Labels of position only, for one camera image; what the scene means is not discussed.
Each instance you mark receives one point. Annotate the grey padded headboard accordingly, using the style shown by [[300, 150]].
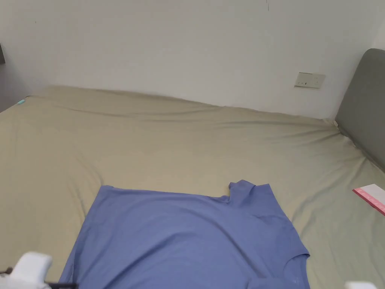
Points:
[[365, 102]]

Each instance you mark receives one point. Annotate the blue shirt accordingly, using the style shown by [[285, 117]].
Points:
[[186, 237]]

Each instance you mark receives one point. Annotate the wall socket plate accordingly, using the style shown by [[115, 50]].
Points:
[[309, 80]]

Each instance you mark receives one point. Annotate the white and pink card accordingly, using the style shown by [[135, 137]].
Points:
[[373, 197]]

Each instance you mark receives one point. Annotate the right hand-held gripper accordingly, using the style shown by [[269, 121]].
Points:
[[359, 285]]

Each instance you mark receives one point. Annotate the bed with beige sheet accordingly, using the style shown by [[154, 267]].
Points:
[[168, 141]]

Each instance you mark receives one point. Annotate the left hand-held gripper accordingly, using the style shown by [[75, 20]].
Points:
[[28, 269]]

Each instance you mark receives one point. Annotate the dark furniture edge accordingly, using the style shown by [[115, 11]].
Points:
[[2, 54]]

